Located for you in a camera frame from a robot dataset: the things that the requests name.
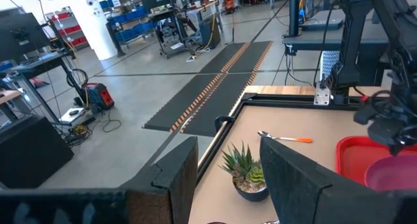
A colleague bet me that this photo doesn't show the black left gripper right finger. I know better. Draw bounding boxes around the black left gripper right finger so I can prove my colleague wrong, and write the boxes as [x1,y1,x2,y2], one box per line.
[259,137,394,224]

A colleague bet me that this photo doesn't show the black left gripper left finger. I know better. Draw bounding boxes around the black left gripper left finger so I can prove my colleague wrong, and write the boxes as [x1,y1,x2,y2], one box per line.
[121,136,199,224]

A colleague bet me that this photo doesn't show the spoon with orange handle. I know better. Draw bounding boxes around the spoon with orange handle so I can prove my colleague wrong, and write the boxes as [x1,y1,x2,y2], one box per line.
[257,130,313,144]

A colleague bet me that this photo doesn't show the red plastic tray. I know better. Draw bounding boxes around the red plastic tray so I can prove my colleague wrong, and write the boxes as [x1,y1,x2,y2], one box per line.
[335,135,417,188]

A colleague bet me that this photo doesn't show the pink round plate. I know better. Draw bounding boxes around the pink round plate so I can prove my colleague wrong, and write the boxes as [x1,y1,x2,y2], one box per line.
[364,154,417,193]

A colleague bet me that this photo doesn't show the succulent plant in dark pot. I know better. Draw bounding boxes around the succulent plant in dark pot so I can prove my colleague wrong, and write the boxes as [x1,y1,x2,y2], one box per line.
[220,141,270,203]

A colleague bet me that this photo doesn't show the blue white patterned panel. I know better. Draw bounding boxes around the blue white patterned panel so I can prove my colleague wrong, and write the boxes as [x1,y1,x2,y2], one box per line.
[321,50,341,85]

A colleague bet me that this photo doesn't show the black orange-striped floor mat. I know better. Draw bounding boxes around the black orange-striped floor mat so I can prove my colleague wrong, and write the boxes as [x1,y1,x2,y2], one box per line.
[143,41,251,133]
[180,40,274,137]

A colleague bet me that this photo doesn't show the grey side table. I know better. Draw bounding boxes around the grey side table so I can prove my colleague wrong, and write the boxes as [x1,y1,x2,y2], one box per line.
[281,18,392,53]

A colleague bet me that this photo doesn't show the red blue portable power unit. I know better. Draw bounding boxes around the red blue portable power unit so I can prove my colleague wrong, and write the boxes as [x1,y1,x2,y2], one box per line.
[84,83,115,111]

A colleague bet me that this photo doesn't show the white flat floor device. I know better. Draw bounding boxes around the white flat floor device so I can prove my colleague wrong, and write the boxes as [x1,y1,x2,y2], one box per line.
[57,106,88,126]

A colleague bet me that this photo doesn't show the grey flat device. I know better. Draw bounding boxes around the grey flat device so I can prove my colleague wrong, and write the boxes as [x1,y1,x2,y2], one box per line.
[301,8,346,32]

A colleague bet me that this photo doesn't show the black cabinet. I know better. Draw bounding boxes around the black cabinet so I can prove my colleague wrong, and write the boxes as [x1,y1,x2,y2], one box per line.
[0,115,75,189]

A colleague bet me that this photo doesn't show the black workstation cart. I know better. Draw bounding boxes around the black workstation cart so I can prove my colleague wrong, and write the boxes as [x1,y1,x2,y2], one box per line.
[139,0,198,60]

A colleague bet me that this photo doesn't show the rack with blue bins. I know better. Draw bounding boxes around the rack with blue bins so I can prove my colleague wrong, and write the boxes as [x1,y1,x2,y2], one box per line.
[104,5,156,58]

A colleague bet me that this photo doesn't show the grey workbench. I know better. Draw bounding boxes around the grey workbench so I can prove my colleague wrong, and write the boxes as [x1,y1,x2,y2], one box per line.
[0,49,79,124]

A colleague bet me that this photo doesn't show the white building column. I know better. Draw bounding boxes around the white building column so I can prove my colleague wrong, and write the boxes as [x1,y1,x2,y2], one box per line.
[38,0,119,61]

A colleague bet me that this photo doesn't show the shelf with red bins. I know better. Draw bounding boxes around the shelf with red bins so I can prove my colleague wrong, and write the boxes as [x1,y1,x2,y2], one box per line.
[48,7,89,51]

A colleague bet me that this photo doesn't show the black monitor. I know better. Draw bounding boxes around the black monitor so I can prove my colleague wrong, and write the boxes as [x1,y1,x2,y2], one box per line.
[0,12,52,63]

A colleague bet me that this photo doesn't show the silver metal bracket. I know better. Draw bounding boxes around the silver metal bracket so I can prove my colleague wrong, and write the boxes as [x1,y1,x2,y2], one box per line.
[313,82,331,106]

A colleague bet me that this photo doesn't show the black frame clamp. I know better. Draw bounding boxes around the black frame clamp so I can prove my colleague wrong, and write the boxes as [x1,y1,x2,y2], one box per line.
[214,115,236,133]

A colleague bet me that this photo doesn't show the black floor cable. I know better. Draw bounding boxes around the black floor cable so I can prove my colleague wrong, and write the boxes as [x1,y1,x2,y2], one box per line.
[93,109,122,134]

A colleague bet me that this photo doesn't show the black aluminium table frame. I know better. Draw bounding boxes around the black aluminium table frame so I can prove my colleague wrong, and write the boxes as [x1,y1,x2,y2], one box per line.
[195,92,392,183]

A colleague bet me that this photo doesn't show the black vertical post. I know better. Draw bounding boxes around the black vertical post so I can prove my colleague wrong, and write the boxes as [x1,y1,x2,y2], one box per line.
[288,0,301,38]

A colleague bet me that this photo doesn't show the yellow cable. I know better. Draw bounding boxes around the yellow cable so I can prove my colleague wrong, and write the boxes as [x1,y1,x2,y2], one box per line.
[201,11,218,53]

